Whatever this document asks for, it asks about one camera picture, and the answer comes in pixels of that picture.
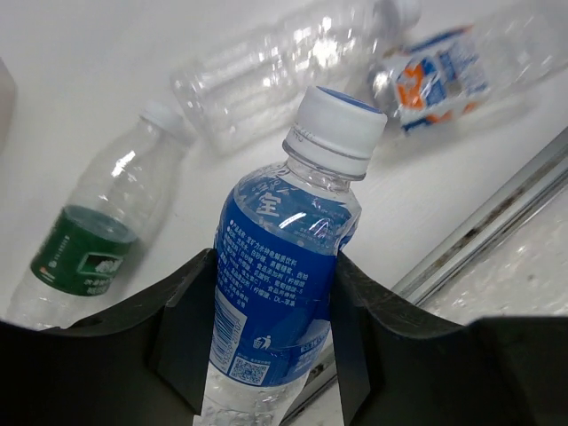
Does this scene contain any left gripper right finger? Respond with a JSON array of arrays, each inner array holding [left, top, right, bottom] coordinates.
[[330, 255, 567, 425]]

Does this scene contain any clear crushed unlabelled bottle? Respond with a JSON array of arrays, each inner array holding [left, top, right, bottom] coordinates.
[[170, 1, 422, 154]]

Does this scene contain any clear bottle orange blue label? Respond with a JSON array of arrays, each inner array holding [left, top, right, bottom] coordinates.
[[368, 1, 567, 133]]

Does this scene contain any translucent white plastic bin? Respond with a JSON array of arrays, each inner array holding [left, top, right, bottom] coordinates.
[[0, 59, 18, 152]]

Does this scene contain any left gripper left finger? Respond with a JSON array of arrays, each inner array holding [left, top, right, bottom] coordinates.
[[1, 248, 217, 425]]

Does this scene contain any clear bottle green label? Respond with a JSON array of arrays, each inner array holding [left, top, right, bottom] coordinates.
[[5, 101, 191, 330]]

